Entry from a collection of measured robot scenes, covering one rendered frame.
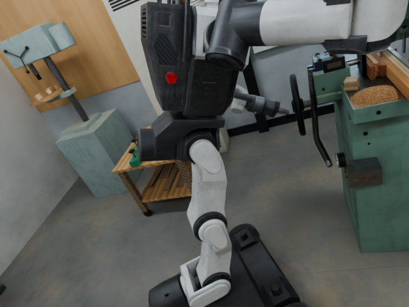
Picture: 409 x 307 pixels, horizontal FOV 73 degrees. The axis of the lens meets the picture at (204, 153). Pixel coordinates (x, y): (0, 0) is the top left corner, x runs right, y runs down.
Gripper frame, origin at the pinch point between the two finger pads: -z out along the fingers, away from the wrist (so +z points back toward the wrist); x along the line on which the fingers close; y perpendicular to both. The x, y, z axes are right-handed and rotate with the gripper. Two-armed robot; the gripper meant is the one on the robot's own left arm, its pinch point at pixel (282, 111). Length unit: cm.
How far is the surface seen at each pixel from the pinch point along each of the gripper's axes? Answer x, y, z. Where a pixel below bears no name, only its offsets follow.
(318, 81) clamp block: 29.2, 2.2, -5.8
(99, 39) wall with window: -89, 68, 160
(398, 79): 48, -2, -26
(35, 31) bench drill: -50, 38, 185
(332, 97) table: 27.1, -2.0, -13.2
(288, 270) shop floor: -30, -76, -27
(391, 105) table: 48, -12, -25
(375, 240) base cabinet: -12, -49, -61
